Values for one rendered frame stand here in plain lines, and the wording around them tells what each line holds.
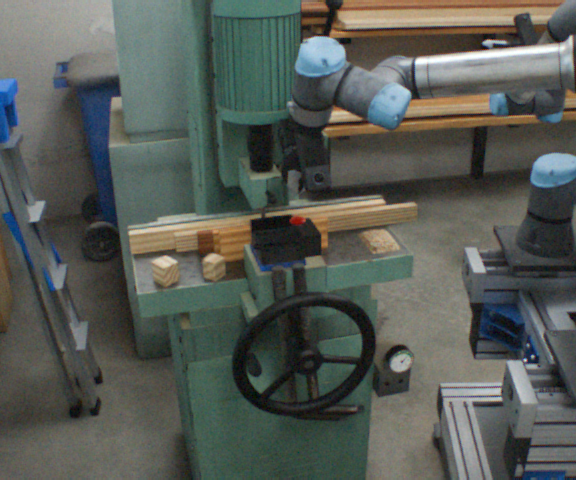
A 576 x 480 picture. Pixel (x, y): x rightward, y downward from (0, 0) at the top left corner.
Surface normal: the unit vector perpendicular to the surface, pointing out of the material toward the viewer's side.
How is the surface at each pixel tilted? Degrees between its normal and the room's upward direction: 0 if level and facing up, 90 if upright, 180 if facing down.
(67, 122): 90
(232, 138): 90
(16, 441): 1
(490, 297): 90
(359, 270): 90
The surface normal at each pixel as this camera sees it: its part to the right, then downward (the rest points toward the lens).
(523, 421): -0.04, 0.45
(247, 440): 0.25, 0.43
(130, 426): -0.02, -0.89
